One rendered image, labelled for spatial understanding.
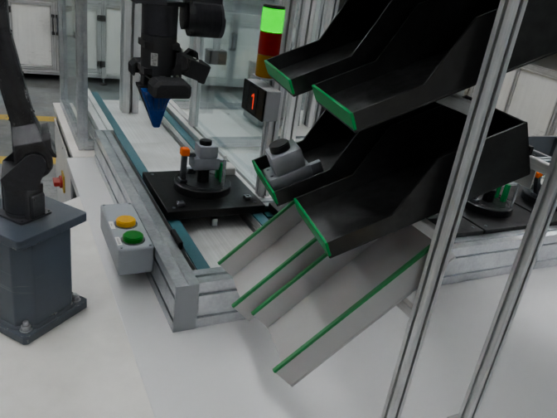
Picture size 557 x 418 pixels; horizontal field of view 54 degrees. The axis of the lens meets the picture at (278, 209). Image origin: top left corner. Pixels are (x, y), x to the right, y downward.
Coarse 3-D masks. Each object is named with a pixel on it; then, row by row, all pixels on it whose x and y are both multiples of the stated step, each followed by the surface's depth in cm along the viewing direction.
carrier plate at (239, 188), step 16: (144, 176) 138; (160, 176) 139; (160, 192) 130; (176, 192) 131; (240, 192) 136; (176, 208) 123; (192, 208) 124; (208, 208) 125; (224, 208) 127; (240, 208) 129; (256, 208) 131
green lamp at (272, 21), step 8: (264, 8) 119; (272, 8) 118; (264, 16) 119; (272, 16) 118; (280, 16) 119; (264, 24) 120; (272, 24) 119; (280, 24) 120; (272, 32) 120; (280, 32) 121
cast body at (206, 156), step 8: (200, 144) 130; (208, 144) 130; (200, 152) 129; (208, 152) 130; (216, 152) 131; (192, 160) 130; (200, 160) 130; (208, 160) 131; (216, 160) 132; (192, 168) 131; (200, 168) 131; (208, 168) 132; (216, 168) 133
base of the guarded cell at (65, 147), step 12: (60, 108) 216; (60, 120) 202; (300, 120) 248; (60, 132) 208; (300, 132) 231; (60, 144) 209; (72, 144) 181; (60, 156) 212; (72, 156) 172; (84, 156) 173; (60, 168) 216; (60, 180) 202; (60, 192) 223
